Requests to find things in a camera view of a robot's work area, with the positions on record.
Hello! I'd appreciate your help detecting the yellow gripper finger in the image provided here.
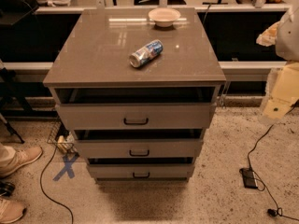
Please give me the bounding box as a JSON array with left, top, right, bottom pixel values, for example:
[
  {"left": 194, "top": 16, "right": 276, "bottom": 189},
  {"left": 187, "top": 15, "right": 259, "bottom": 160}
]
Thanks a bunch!
[{"left": 258, "top": 61, "right": 299, "bottom": 125}]

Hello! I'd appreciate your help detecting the grey top drawer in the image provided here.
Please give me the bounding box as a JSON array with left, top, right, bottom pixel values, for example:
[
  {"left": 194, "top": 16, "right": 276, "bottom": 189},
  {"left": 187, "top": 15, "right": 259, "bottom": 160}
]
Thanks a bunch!
[{"left": 56, "top": 104, "right": 216, "bottom": 131}]

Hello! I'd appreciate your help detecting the grey drawer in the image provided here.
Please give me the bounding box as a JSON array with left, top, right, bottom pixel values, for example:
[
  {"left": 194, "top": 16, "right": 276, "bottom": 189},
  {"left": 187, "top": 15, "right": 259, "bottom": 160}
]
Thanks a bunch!
[
  {"left": 75, "top": 140, "right": 203, "bottom": 158},
  {"left": 56, "top": 104, "right": 216, "bottom": 131},
  {"left": 87, "top": 164, "right": 194, "bottom": 179}
]

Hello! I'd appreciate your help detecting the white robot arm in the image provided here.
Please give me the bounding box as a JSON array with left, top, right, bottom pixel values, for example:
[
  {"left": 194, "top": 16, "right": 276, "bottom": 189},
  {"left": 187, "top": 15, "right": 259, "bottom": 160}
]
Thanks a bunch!
[{"left": 256, "top": 8, "right": 299, "bottom": 124}]

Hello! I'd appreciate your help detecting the grey drawer cabinet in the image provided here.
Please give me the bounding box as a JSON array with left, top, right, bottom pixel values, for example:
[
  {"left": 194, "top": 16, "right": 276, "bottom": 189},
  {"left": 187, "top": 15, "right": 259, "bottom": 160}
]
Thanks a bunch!
[{"left": 42, "top": 7, "right": 227, "bottom": 184}]

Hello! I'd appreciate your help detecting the grey bottom drawer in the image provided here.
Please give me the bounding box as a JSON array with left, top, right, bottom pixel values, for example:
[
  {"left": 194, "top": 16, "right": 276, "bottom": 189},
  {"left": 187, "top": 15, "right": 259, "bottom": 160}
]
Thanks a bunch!
[{"left": 87, "top": 164, "right": 194, "bottom": 179}]

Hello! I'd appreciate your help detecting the grey middle drawer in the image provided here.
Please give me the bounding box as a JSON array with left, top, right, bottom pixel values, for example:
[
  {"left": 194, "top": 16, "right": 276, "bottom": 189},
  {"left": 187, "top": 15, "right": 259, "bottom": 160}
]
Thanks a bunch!
[{"left": 75, "top": 140, "right": 203, "bottom": 158}]

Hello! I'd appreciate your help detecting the black power adapter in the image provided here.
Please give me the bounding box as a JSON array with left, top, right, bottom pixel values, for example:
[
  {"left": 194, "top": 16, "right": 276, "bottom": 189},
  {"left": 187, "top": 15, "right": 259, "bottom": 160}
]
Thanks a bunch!
[{"left": 239, "top": 168, "right": 258, "bottom": 189}]

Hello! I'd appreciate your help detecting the crushed blue soda can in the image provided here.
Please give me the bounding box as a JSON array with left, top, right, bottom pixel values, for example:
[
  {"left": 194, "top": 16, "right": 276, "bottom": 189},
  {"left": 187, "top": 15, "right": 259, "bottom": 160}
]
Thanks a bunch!
[{"left": 129, "top": 39, "right": 164, "bottom": 68}]

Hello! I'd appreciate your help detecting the white bowl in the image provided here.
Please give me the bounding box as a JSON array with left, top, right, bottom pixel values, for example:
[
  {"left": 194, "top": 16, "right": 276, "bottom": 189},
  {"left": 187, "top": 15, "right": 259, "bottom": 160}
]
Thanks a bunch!
[{"left": 149, "top": 7, "right": 180, "bottom": 27}]

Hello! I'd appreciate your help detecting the blue tape cross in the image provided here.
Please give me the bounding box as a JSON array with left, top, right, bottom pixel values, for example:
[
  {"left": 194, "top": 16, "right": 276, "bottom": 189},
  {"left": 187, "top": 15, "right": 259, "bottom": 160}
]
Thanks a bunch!
[{"left": 53, "top": 153, "right": 78, "bottom": 181}]

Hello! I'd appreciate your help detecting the beige shoe upper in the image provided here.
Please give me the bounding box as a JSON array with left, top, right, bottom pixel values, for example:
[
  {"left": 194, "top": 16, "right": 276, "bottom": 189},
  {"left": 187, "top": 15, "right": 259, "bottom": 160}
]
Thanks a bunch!
[{"left": 0, "top": 147, "right": 43, "bottom": 178}]

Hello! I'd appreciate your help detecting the beige shoe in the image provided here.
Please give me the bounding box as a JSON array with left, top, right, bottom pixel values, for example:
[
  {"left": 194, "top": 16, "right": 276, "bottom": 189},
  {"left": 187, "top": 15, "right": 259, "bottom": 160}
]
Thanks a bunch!
[
  {"left": 0, "top": 147, "right": 43, "bottom": 178},
  {"left": 0, "top": 198, "right": 26, "bottom": 224}
]

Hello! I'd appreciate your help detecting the black tripod stand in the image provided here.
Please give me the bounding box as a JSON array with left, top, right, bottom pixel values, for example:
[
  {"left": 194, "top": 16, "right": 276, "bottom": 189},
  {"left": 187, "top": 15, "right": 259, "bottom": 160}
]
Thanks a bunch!
[{"left": 0, "top": 59, "right": 34, "bottom": 145}]

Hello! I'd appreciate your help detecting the black round object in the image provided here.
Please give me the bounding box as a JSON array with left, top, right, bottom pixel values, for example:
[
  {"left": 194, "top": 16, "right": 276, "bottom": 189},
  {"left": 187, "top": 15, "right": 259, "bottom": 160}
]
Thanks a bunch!
[{"left": 0, "top": 182, "right": 15, "bottom": 197}]

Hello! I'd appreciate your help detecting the beige shoe lower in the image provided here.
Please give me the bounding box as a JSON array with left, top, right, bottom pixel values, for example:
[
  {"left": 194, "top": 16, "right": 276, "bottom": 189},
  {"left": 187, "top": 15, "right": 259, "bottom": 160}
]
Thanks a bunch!
[{"left": 0, "top": 198, "right": 26, "bottom": 224}]

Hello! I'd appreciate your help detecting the black cable right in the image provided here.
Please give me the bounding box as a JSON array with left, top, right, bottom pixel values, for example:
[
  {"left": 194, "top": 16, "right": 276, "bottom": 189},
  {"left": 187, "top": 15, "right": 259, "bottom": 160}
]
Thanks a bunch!
[{"left": 246, "top": 103, "right": 299, "bottom": 222}]

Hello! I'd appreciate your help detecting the black cable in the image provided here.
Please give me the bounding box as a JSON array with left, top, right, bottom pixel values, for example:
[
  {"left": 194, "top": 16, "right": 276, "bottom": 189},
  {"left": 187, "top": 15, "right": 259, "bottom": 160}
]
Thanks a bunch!
[
  {"left": 38, "top": 145, "right": 75, "bottom": 224},
  {"left": 246, "top": 103, "right": 299, "bottom": 222}
]

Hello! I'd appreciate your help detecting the wire basket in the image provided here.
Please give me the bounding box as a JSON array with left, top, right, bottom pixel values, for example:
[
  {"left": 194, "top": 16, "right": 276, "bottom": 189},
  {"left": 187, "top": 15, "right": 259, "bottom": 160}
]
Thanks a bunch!
[{"left": 47, "top": 119, "right": 77, "bottom": 155}]

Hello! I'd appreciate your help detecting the black cable left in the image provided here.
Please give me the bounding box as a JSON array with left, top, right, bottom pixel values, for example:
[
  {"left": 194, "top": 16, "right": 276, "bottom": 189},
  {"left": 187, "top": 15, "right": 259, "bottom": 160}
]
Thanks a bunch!
[{"left": 38, "top": 145, "right": 75, "bottom": 224}]

